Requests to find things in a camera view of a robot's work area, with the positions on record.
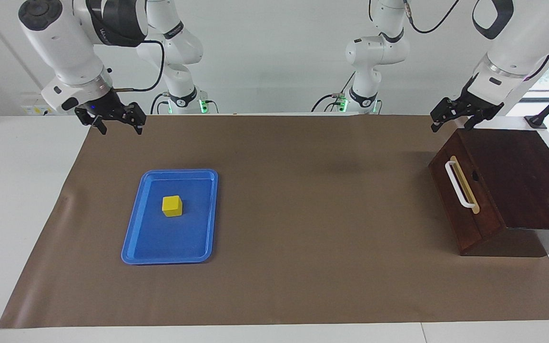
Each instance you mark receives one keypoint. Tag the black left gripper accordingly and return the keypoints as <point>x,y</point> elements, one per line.
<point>479,102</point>

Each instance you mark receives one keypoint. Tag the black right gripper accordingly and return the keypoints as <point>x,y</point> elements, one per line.
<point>107,107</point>

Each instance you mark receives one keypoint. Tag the yellow cube block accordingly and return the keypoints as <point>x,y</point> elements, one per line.
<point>172,207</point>

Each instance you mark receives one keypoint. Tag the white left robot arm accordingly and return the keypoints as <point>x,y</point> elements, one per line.
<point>374,52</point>

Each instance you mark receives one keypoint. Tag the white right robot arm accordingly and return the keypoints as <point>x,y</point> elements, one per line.
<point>65,43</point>

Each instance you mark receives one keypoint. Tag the dark wooden cabinet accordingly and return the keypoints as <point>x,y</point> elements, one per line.
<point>527,181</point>

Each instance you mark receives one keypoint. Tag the blue plastic tray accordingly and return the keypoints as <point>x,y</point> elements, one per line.
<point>184,238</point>

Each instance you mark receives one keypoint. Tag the brown table mat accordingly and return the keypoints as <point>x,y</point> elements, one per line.
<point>303,238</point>

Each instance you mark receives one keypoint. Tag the white wall socket box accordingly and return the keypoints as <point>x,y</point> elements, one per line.
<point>34,109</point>

